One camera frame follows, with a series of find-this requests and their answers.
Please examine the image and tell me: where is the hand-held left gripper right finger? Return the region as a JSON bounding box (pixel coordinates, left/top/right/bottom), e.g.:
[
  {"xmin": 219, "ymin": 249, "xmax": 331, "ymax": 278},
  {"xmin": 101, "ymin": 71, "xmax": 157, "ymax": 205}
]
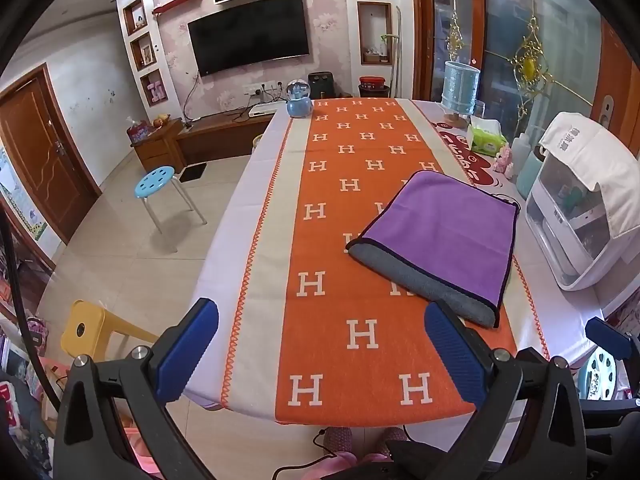
[{"xmin": 424, "ymin": 300, "xmax": 587, "ymax": 480}]

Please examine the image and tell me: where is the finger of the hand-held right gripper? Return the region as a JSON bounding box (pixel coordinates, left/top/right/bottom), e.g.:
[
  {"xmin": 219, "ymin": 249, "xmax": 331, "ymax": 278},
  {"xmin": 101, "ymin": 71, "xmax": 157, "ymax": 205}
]
[{"xmin": 584, "ymin": 316, "xmax": 633, "ymax": 361}]

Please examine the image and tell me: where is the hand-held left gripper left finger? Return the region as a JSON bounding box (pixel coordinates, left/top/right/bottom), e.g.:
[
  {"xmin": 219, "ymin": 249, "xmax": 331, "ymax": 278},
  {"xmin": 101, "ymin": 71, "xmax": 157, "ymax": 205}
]
[{"xmin": 54, "ymin": 298, "xmax": 221, "ymax": 480}]

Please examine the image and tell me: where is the purple and grey towel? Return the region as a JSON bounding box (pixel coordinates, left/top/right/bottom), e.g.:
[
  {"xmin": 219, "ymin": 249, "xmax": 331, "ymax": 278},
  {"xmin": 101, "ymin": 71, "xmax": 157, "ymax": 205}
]
[{"xmin": 345, "ymin": 170, "xmax": 521, "ymax": 330}]

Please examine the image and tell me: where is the pale patterned plastic stool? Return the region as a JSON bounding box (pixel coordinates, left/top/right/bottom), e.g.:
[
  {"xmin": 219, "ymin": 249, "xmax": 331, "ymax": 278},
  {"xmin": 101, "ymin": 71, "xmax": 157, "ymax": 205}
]
[{"xmin": 577, "ymin": 345, "xmax": 622, "ymax": 401}]

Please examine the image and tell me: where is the white dish cabinet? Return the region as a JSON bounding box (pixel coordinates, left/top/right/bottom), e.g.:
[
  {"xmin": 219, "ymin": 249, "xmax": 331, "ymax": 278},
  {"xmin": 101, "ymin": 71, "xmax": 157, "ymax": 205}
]
[{"xmin": 524, "ymin": 150, "xmax": 622, "ymax": 292}]

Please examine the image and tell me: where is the yellow plastic stool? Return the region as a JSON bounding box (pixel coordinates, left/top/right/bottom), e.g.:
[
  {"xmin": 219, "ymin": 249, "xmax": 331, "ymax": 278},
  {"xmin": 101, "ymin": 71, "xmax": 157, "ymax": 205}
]
[{"xmin": 60, "ymin": 300, "xmax": 162, "ymax": 367}]

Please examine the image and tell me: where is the orange letter-print blanket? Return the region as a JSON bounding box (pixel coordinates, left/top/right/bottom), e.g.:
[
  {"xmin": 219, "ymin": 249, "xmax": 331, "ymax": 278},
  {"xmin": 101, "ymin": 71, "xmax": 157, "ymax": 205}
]
[{"xmin": 220, "ymin": 97, "xmax": 551, "ymax": 428}]

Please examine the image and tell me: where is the blue round plastic stool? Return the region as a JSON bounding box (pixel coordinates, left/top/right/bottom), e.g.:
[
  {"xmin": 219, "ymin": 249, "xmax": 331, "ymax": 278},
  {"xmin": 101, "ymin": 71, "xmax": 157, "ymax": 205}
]
[{"xmin": 134, "ymin": 165, "xmax": 208, "ymax": 235}]

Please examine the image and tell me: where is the white appliance with cloth cover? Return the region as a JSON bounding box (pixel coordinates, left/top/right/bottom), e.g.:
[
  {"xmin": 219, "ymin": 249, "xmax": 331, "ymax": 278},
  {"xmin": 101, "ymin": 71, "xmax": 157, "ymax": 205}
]
[{"xmin": 537, "ymin": 111, "xmax": 640, "ymax": 252}]

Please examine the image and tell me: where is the teal plastic bottle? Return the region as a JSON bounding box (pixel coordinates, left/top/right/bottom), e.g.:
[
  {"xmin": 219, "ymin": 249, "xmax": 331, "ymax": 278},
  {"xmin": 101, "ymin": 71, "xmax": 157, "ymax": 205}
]
[{"xmin": 516, "ymin": 146, "xmax": 547, "ymax": 200}]

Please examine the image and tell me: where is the red cartoon table mat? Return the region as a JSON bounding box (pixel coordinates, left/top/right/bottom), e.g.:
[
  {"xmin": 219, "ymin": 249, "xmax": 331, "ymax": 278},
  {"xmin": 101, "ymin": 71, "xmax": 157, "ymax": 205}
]
[{"xmin": 429, "ymin": 120, "xmax": 507, "ymax": 189}]

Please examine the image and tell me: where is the pink toy figure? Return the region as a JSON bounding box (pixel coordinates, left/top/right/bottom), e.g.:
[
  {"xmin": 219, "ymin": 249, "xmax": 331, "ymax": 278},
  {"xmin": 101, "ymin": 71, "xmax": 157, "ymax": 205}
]
[{"xmin": 494, "ymin": 142, "xmax": 516, "ymax": 177}]

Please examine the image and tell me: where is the brown wooden television cabinet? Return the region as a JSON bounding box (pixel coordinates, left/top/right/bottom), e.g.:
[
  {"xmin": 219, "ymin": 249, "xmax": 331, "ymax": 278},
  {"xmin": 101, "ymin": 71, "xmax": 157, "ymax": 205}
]
[{"xmin": 131, "ymin": 100, "xmax": 287, "ymax": 172}]

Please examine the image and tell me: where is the green tissue pack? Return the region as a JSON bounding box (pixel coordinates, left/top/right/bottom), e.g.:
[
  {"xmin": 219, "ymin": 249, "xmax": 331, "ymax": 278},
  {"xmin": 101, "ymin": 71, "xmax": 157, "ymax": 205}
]
[{"xmin": 469, "ymin": 119, "xmax": 509, "ymax": 157}]

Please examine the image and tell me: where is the red tissue box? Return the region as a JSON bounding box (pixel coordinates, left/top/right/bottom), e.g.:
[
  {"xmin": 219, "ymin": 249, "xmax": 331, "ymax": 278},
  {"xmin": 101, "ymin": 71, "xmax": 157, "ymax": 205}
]
[{"xmin": 126, "ymin": 119, "xmax": 152, "ymax": 144}]

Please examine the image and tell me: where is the brown wooden door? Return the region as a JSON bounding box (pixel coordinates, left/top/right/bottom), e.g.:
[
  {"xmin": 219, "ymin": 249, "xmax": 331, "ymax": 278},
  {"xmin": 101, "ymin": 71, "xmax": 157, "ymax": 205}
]
[{"xmin": 0, "ymin": 67, "xmax": 103, "ymax": 247}]

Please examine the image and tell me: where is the white set-top box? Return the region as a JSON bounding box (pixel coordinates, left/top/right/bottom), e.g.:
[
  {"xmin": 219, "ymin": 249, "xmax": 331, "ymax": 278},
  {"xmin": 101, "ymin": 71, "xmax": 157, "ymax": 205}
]
[{"xmin": 248, "ymin": 101, "xmax": 286, "ymax": 119}]

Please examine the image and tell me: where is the blue cylindrical water dispenser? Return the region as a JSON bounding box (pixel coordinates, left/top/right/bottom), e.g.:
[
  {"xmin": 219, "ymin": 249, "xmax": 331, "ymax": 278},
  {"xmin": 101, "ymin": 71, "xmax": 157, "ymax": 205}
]
[{"xmin": 441, "ymin": 61, "xmax": 480, "ymax": 126}]

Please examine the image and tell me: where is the blue snow globe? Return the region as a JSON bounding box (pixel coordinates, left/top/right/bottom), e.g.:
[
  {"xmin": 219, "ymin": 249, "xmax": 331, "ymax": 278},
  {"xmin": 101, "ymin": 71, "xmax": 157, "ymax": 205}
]
[{"xmin": 286, "ymin": 79, "xmax": 315, "ymax": 120}]

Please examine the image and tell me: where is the red lidded container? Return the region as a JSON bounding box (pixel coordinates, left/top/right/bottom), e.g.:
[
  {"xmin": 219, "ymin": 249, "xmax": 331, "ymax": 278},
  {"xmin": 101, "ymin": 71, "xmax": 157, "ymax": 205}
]
[{"xmin": 358, "ymin": 76, "xmax": 391, "ymax": 100}]

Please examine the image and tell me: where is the black air fryer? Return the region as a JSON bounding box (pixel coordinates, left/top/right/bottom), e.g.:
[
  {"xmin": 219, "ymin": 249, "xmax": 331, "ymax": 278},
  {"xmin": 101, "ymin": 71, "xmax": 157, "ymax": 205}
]
[{"xmin": 307, "ymin": 72, "xmax": 333, "ymax": 100}]

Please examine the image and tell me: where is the gold door ornament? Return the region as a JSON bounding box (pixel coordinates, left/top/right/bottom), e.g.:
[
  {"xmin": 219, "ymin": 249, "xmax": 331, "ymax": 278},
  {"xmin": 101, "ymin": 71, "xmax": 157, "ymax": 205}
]
[{"xmin": 509, "ymin": 17, "xmax": 554, "ymax": 85}]

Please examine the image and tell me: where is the black flat television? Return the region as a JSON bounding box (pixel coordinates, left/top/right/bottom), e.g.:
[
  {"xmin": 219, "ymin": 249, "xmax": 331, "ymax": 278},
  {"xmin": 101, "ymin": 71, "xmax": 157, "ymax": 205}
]
[{"xmin": 187, "ymin": 0, "xmax": 312, "ymax": 81}]

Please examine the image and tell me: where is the black cable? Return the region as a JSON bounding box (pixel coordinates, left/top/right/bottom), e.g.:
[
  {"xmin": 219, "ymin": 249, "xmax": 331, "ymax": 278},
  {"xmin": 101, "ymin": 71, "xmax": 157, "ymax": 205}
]
[{"xmin": 0, "ymin": 210, "xmax": 63, "ymax": 411}]

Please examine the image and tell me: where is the red wall shelf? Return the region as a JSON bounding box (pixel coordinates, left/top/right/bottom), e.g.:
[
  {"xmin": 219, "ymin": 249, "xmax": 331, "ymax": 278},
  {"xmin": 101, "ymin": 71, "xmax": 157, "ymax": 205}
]
[{"xmin": 151, "ymin": 0, "xmax": 205, "ymax": 15}]

